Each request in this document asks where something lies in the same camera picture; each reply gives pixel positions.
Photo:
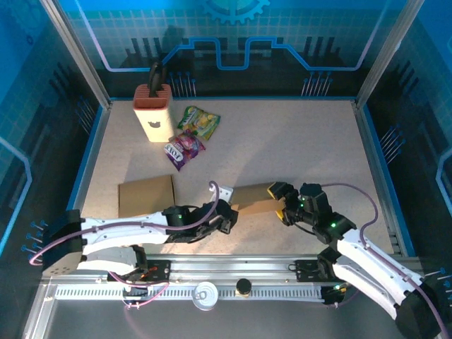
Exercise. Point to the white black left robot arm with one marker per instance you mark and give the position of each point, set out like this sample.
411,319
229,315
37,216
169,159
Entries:
123,226

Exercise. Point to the black round knob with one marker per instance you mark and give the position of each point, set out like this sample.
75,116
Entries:
243,286

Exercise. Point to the white round lid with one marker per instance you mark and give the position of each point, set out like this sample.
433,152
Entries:
205,296

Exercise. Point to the purple candy bag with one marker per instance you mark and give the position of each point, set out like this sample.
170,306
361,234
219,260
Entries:
183,150

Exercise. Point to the green yellow candy bag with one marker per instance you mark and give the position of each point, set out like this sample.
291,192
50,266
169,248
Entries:
197,121

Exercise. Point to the cream knife block terracotta top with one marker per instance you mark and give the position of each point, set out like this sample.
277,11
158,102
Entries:
155,120

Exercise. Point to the blue table border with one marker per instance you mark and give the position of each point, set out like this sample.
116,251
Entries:
84,169

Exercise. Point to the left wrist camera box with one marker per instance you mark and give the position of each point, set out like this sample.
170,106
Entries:
223,193

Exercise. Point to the aluminium frame rail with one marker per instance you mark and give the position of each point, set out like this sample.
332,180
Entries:
233,265

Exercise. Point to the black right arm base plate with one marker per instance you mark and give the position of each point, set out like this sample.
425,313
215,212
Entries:
307,270

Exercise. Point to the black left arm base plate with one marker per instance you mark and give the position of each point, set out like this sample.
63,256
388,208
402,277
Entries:
160,270

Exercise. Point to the aluminium frame post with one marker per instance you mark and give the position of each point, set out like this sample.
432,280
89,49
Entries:
77,53
388,53

